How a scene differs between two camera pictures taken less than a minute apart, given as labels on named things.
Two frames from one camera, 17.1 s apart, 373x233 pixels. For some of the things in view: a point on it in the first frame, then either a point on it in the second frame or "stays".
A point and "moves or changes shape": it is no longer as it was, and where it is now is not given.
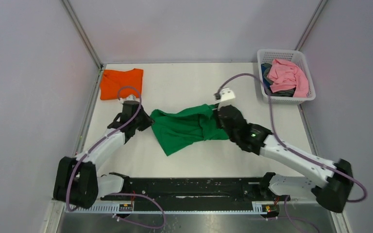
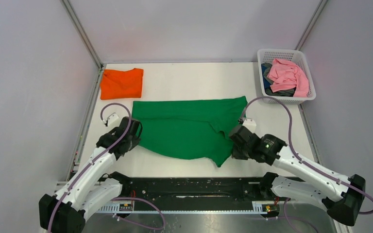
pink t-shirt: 287,76 stays
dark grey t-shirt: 285,92 stays
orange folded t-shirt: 117,85 stays
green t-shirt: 178,131 moves or changes shape
